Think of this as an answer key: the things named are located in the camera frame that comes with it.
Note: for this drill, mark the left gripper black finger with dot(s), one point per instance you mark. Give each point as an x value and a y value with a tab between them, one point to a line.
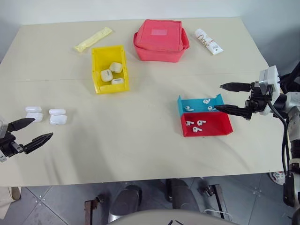
37	143
21	123

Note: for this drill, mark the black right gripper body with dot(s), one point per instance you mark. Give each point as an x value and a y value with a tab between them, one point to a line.
259	98

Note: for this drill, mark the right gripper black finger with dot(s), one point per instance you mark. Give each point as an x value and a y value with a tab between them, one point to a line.
234	110
236	87

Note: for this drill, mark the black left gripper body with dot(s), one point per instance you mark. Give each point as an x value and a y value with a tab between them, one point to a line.
9	143

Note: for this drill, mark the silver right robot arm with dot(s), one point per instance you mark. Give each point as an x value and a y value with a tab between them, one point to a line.
293	100

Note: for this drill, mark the yellow plastic bin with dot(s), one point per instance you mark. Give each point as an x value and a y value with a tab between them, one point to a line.
103	58

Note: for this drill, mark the white earbud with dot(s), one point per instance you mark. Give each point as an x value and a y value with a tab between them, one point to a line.
196	129
210	108
188	123
200	122
188	108
206	101

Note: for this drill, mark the red plastic tray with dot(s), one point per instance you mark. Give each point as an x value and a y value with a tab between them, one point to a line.
211	126

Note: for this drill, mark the blue plastic tray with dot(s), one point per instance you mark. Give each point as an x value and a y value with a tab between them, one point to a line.
197	106

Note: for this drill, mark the beige cloth bag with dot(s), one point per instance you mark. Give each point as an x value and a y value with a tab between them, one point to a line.
8	197

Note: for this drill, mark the white Dove tube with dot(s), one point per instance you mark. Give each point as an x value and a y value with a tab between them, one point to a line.
207	41

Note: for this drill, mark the red and white sneaker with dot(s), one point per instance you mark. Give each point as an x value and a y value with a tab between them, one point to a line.
277	178

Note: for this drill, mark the pink fabric pouch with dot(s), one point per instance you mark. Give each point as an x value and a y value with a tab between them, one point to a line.
159	39

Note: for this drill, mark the pale yellow sachet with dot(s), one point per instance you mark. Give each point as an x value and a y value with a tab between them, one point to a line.
92	40

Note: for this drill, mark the silver robot torso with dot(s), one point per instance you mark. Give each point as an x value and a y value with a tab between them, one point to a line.
175	218

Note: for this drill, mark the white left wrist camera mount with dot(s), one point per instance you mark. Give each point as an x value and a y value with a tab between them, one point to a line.
2	132

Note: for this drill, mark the brown metal bracket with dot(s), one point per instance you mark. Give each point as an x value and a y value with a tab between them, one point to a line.
216	199
90	208

